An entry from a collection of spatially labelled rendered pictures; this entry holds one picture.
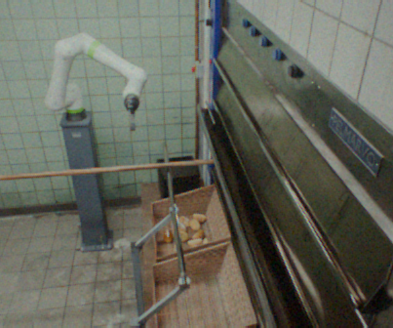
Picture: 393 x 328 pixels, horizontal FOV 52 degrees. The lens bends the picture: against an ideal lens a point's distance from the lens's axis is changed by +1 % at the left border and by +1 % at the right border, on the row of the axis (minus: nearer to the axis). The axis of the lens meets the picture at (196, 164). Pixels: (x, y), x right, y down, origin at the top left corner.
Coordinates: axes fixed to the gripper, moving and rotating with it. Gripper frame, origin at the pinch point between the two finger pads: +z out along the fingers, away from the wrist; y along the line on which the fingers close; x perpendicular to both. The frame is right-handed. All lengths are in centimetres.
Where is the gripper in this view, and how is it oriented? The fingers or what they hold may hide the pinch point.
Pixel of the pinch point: (132, 118)
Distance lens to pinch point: 231.2
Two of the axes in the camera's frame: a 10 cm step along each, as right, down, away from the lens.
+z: 1.4, 5.2, -8.4
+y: 0.0, 8.5, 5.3
